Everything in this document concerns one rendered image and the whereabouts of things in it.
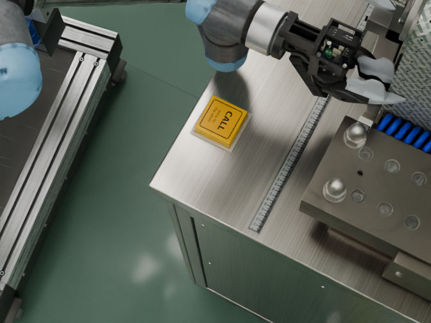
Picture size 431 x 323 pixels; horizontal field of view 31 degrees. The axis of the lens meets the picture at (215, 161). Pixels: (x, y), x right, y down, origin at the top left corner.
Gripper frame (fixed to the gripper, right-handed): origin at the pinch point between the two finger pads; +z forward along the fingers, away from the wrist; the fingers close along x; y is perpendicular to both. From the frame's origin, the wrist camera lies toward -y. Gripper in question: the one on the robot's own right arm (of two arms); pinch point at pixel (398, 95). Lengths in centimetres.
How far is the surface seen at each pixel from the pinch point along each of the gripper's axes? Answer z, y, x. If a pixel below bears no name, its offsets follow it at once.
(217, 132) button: -25.0, -16.5, -12.4
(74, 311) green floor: -55, -109, -47
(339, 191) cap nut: -1.4, -2.3, -17.3
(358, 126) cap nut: -3.3, -1.4, -6.8
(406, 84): 0.4, 5.0, -0.3
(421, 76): 1.8, 8.9, -0.3
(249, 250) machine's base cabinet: -11.9, -30.1, -25.6
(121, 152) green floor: -67, -109, 0
